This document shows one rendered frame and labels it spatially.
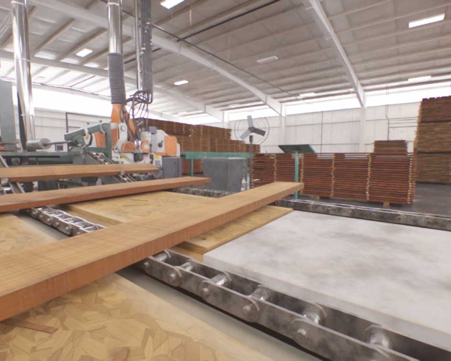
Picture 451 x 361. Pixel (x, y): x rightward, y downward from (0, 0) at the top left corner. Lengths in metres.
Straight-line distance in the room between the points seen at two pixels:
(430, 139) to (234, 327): 11.11
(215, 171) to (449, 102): 8.81
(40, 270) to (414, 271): 0.54
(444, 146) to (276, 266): 11.05
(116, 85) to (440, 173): 10.63
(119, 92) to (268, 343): 6.09
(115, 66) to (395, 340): 6.31
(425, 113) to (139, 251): 11.23
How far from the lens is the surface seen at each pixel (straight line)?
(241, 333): 0.33
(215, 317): 0.35
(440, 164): 11.29
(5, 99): 6.39
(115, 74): 6.33
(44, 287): 0.37
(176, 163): 6.71
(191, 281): 0.39
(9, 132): 6.32
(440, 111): 11.39
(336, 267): 0.47
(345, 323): 0.33
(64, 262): 0.40
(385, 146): 11.28
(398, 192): 5.90
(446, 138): 11.35
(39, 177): 1.63
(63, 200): 1.04
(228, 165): 4.67
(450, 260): 0.60
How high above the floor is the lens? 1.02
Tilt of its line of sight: 6 degrees down
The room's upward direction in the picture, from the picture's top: straight up
